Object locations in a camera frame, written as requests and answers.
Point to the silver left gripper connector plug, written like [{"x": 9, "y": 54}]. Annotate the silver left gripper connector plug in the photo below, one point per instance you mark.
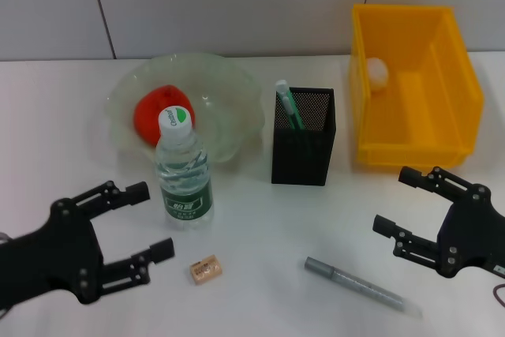
[{"x": 2, "y": 236}]

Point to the white paper ball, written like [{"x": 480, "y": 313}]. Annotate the white paper ball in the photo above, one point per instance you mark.
[{"x": 376, "y": 74}]

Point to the small beige eraser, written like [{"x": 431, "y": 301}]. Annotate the small beige eraser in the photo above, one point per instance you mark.
[{"x": 206, "y": 270}]

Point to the mint green pen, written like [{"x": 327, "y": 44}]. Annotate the mint green pen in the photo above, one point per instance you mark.
[{"x": 290, "y": 106}]

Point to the green glass fruit plate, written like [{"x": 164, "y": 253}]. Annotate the green glass fruit plate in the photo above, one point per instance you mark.
[{"x": 225, "y": 100}]

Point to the yellow plastic bin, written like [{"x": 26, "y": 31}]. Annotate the yellow plastic bin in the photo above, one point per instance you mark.
[{"x": 414, "y": 124}]

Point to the silver marker pen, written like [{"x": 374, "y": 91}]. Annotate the silver marker pen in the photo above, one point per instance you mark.
[{"x": 355, "y": 281}]

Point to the clear green-label water bottle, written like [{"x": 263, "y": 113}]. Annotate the clear green-label water bottle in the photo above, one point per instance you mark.
[{"x": 185, "y": 179}]

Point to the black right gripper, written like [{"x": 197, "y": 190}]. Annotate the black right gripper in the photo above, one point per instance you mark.
[{"x": 473, "y": 230}]

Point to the orange fruit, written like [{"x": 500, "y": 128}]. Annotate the orange fruit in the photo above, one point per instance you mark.
[{"x": 152, "y": 116}]

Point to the black mesh pen holder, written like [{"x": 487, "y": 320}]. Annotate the black mesh pen holder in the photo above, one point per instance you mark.
[{"x": 301, "y": 155}]

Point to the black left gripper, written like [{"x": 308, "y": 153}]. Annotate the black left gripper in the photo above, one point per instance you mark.
[{"x": 59, "y": 254}]

